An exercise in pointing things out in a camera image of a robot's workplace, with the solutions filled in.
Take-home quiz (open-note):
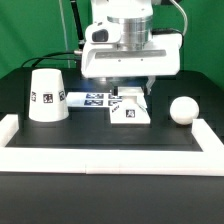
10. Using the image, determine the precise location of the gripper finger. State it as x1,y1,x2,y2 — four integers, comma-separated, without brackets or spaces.
111,80,119,96
145,76,156,95

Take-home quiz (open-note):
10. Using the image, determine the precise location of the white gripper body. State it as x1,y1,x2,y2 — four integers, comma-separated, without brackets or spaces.
81,22,183,78

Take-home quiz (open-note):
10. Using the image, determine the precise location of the white lamp base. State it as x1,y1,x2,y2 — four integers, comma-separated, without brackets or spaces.
109,87,151,124

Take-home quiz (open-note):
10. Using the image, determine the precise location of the white lamp bulb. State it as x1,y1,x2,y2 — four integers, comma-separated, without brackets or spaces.
170,96,199,125

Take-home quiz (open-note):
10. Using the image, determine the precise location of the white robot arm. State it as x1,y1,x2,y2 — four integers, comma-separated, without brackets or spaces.
81,0,186,92

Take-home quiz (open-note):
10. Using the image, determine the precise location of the white lamp shade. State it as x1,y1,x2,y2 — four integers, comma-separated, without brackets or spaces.
29,68,69,122

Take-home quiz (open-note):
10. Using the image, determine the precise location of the white marker sheet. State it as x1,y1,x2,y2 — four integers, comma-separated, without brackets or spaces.
66,92,122,107

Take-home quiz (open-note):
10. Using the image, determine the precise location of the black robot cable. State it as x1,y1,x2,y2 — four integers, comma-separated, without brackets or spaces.
20,0,88,69

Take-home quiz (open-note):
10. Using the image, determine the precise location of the grey thin cable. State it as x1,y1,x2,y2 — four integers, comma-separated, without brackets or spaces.
58,0,72,69

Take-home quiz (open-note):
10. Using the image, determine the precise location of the white foam border wall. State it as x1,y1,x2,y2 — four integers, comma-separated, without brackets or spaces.
0,114,224,176

